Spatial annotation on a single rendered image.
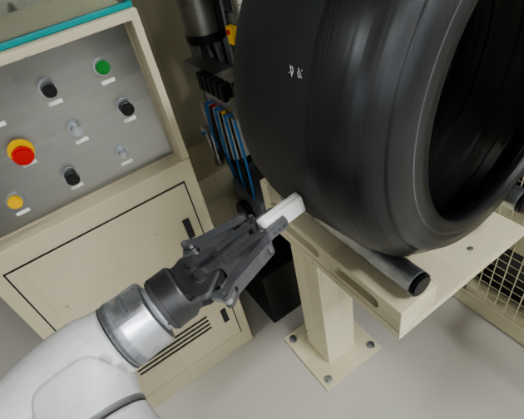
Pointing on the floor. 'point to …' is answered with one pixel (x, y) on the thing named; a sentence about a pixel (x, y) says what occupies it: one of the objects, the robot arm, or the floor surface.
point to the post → (323, 309)
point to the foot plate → (335, 374)
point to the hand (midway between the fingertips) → (281, 215)
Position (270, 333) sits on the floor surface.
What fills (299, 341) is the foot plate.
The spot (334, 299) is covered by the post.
